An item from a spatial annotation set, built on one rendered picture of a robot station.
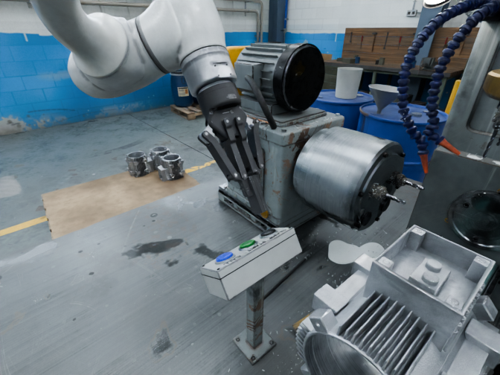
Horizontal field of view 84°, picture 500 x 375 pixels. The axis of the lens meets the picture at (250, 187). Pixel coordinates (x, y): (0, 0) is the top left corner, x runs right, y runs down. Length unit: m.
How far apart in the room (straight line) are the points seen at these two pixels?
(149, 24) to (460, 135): 0.78
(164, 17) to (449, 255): 0.56
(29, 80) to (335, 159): 5.23
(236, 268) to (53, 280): 0.62
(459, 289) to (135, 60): 0.58
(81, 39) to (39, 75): 5.11
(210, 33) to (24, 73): 5.14
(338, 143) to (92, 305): 0.74
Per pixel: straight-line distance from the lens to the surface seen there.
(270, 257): 0.49
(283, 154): 0.77
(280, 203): 0.84
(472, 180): 0.82
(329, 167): 0.71
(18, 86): 5.60
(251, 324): 0.62
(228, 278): 0.45
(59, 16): 0.46
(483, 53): 0.90
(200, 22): 0.53
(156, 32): 0.55
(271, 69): 0.84
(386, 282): 0.40
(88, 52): 0.53
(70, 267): 0.98
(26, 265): 1.06
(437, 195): 0.85
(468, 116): 0.91
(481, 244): 0.87
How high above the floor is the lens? 1.40
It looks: 30 degrees down
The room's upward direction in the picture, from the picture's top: straight up
